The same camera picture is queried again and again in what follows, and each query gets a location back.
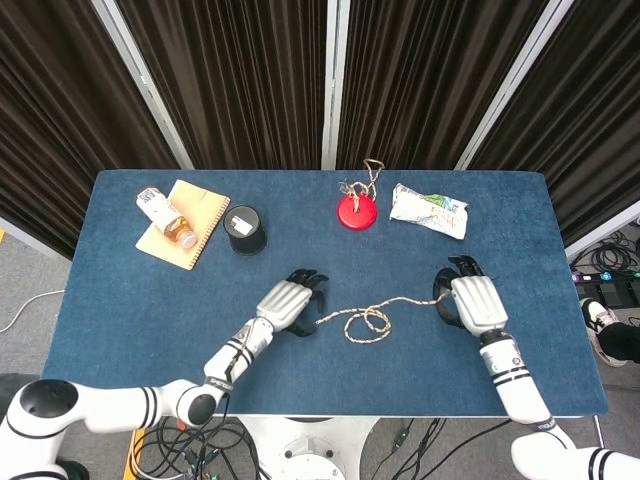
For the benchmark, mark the crumpled white snack bag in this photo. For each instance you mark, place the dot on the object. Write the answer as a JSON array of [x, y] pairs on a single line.
[[430, 210]]

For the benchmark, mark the white partition post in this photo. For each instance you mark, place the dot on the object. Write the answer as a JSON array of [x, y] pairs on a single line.
[[515, 85], [145, 85], [334, 85]]

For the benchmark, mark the white partition base rail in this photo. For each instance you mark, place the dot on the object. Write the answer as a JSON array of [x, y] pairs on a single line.
[[605, 230], [30, 237]]

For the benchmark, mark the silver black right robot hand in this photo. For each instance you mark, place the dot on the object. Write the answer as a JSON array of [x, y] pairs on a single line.
[[477, 300]]

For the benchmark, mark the white black sneaker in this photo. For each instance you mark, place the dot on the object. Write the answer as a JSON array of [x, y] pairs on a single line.
[[597, 320]]

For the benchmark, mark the black power strip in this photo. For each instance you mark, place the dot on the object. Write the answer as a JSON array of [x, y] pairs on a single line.
[[605, 284]]

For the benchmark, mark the red round disc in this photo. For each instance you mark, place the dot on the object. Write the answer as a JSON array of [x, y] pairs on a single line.
[[357, 219]]

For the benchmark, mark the plastic bottle of amber drink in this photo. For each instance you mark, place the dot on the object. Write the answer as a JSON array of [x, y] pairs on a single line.
[[165, 217]]

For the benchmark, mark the thin knotted twine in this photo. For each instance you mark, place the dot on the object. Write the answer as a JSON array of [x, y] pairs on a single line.
[[355, 200]]

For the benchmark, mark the orange object under table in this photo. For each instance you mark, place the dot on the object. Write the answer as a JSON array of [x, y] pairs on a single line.
[[184, 425]]

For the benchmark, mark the dark brown curtain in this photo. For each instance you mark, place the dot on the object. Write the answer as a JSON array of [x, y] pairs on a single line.
[[590, 125], [425, 80], [50, 125], [240, 80]]

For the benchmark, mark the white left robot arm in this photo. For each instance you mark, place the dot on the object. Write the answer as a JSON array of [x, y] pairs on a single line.
[[235, 355]]

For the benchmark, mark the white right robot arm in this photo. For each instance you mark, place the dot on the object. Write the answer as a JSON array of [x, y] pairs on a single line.
[[515, 385]]

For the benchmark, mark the black trouser leg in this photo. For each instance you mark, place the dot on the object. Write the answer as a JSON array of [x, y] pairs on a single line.
[[622, 342]]

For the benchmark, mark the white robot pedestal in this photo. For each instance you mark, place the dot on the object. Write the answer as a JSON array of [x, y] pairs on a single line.
[[310, 445]]

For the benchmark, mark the yellow spiral notebook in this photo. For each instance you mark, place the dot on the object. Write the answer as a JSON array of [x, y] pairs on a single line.
[[200, 210]]

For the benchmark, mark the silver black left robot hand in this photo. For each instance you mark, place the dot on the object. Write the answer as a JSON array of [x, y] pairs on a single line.
[[282, 302]]

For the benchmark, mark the black mesh pen holder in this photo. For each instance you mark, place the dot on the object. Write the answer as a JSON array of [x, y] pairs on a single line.
[[245, 245]]

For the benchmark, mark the blue table cloth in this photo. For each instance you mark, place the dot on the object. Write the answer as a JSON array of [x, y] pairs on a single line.
[[150, 325]]

